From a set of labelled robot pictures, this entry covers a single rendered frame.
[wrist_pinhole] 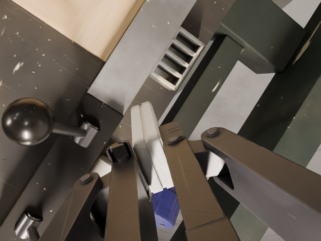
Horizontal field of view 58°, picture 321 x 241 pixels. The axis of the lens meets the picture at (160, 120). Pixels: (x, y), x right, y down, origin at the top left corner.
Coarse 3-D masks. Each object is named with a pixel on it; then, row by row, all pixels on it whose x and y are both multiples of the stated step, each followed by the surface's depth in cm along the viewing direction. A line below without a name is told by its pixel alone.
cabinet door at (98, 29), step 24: (24, 0) 33; (48, 0) 33; (72, 0) 34; (96, 0) 34; (120, 0) 35; (144, 0) 35; (48, 24) 35; (72, 24) 34; (96, 24) 35; (120, 24) 35; (96, 48) 35
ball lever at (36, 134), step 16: (16, 112) 21; (32, 112) 21; (48, 112) 22; (16, 128) 21; (32, 128) 21; (48, 128) 22; (64, 128) 27; (80, 128) 31; (96, 128) 32; (32, 144) 22; (80, 144) 32
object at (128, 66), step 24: (168, 0) 34; (192, 0) 35; (144, 24) 34; (168, 24) 34; (120, 48) 33; (144, 48) 34; (120, 72) 34; (144, 72) 34; (96, 96) 34; (120, 96) 34
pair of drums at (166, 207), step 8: (160, 192) 287; (168, 192) 289; (152, 200) 282; (160, 200) 283; (168, 200) 286; (176, 200) 293; (160, 208) 280; (168, 208) 284; (176, 208) 292; (160, 216) 278; (168, 216) 282; (176, 216) 294; (160, 224) 299; (168, 224) 292
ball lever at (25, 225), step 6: (24, 216) 32; (30, 216) 32; (36, 216) 32; (18, 222) 32; (24, 222) 32; (30, 222) 32; (36, 222) 32; (18, 228) 32; (24, 228) 32; (30, 228) 31; (36, 228) 32; (18, 234) 32; (24, 234) 32; (30, 234) 31; (36, 234) 31; (30, 240) 30; (36, 240) 30
